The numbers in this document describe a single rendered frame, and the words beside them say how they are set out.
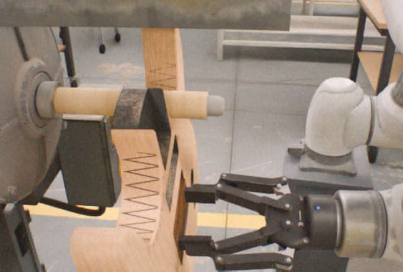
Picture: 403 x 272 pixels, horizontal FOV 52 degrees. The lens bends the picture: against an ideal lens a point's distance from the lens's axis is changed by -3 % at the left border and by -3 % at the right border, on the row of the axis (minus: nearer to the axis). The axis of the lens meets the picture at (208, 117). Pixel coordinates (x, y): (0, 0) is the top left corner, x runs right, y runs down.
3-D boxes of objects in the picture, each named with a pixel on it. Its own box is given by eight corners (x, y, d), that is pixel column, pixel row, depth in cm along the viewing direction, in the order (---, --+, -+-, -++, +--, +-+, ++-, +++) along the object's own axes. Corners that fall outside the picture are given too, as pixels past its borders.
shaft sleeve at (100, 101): (57, 82, 50) (66, 95, 53) (51, 106, 48) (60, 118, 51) (207, 86, 48) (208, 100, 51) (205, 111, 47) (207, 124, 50)
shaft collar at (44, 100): (40, 73, 50) (55, 92, 54) (31, 107, 48) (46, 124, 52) (56, 73, 49) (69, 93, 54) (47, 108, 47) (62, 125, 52)
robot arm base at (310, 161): (288, 140, 149) (289, 126, 146) (352, 147, 145) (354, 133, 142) (285, 169, 133) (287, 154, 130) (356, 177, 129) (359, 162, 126)
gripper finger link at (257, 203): (289, 212, 56) (293, 203, 56) (213, 184, 59) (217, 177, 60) (286, 226, 58) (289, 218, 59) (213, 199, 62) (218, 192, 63)
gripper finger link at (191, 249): (224, 249, 55) (224, 270, 53) (186, 247, 56) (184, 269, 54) (224, 243, 54) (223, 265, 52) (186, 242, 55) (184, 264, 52)
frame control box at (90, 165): (-3, 239, 83) (-40, 128, 71) (40, 177, 101) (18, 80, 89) (113, 250, 81) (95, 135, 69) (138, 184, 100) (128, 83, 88)
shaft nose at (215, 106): (207, 91, 49) (208, 101, 51) (206, 110, 48) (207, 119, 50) (225, 92, 48) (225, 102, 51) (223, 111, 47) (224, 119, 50)
